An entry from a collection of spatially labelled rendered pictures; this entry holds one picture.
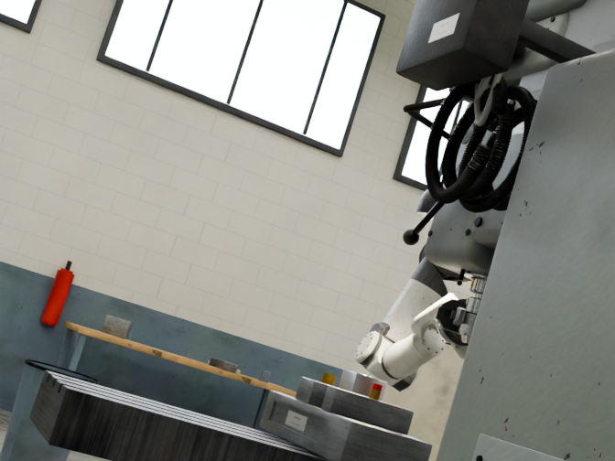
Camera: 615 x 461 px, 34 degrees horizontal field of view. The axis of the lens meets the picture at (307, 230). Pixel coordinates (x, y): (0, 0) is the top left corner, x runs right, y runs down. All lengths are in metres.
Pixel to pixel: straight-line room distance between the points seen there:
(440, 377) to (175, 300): 2.70
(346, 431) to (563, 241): 0.50
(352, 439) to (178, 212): 7.86
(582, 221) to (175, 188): 8.22
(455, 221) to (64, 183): 7.55
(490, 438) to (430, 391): 6.69
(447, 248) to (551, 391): 0.62
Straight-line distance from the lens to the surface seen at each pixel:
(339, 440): 1.58
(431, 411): 7.96
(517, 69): 1.75
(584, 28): 1.65
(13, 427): 6.48
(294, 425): 1.75
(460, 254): 1.73
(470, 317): 1.79
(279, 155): 9.68
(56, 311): 9.00
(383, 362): 2.17
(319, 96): 9.83
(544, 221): 1.30
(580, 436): 1.13
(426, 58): 1.44
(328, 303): 9.84
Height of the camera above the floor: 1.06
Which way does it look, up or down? 8 degrees up
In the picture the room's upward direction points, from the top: 17 degrees clockwise
